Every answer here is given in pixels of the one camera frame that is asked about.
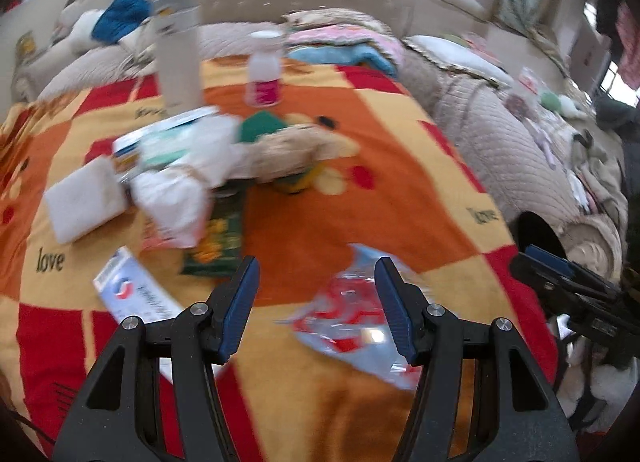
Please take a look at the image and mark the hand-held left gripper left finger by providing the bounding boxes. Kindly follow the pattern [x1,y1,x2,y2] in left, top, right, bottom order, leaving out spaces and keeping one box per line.
[52,256,261,462]

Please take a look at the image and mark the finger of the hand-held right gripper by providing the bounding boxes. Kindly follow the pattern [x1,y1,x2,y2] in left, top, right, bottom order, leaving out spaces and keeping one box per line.
[522,243,623,295]
[508,252,608,315]

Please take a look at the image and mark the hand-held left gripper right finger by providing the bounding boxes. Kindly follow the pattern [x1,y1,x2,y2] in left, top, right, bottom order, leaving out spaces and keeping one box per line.
[374,257,578,462]

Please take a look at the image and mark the black trash bin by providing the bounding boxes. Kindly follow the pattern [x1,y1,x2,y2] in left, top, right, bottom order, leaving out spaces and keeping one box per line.
[514,211,568,265]

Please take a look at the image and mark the clear red printed plastic wrapper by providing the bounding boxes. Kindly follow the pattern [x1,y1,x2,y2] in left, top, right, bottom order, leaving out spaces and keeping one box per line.
[275,243,436,390]

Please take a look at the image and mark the green snack packet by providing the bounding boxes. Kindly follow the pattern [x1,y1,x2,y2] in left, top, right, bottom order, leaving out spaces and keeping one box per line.
[180,189,246,277]

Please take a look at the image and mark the beige crumpled throw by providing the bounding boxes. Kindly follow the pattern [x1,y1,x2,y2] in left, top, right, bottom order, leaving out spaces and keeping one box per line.
[565,129,628,215]

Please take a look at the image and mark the orange red printed blanket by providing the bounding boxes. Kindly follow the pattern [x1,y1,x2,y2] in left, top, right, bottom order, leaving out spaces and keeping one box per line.
[0,59,561,462]

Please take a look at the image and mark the blue white medicine box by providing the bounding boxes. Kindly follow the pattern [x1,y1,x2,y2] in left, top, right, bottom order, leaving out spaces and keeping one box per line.
[92,247,183,325]

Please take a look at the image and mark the crumpled white plastic bag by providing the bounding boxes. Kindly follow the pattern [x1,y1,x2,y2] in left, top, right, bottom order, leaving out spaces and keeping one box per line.
[130,169,216,249]

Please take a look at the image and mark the green and white plush toy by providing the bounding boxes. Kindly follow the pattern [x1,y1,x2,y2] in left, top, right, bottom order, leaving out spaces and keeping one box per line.
[539,90,586,119]

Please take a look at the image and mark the beige crumpled cloth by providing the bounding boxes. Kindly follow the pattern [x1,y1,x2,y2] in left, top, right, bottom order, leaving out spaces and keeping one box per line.
[220,124,346,183]

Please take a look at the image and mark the dark grey jacket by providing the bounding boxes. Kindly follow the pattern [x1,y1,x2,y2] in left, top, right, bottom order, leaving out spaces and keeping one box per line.
[592,94,640,140]

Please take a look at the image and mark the green sponge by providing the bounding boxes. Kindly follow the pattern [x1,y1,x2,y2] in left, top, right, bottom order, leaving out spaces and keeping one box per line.
[236,110,291,143]

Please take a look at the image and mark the clear jar with red contents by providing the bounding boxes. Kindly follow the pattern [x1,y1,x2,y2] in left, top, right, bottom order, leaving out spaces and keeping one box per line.
[515,66,543,100]

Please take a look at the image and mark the white teal flat box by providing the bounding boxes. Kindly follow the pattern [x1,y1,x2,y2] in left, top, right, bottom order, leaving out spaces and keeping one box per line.
[111,106,221,177]

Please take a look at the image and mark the white foam block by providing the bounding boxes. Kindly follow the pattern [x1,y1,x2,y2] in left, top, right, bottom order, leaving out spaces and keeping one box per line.
[42,158,128,245]

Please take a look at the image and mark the white pillow with gold trim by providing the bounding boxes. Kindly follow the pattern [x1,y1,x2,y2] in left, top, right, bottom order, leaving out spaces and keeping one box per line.
[402,33,516,90]

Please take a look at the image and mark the pink hanging clothes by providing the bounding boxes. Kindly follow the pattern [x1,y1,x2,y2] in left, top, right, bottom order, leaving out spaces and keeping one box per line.
[615,0,640,90]

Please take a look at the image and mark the plastic bottle with pink label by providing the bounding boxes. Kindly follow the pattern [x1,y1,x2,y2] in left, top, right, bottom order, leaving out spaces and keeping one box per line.
[245,30,286,107]

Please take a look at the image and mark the light blue folded blanket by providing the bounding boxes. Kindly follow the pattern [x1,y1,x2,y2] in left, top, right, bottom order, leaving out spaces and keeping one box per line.
[289,44,398,77]

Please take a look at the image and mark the tall white carton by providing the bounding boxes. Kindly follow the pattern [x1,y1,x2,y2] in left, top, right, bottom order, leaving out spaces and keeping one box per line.
[150,0,203,110]

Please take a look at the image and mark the black hanging garment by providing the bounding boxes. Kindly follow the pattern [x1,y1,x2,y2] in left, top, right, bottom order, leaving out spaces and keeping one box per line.
[595,0,623,37]

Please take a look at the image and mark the pink folded blanket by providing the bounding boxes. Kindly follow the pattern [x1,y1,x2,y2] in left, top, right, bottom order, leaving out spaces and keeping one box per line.
[287,24,406,72]

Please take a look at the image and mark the blue knit hat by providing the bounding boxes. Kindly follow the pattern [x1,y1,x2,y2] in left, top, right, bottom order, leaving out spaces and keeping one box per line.
[91,0,153,45]

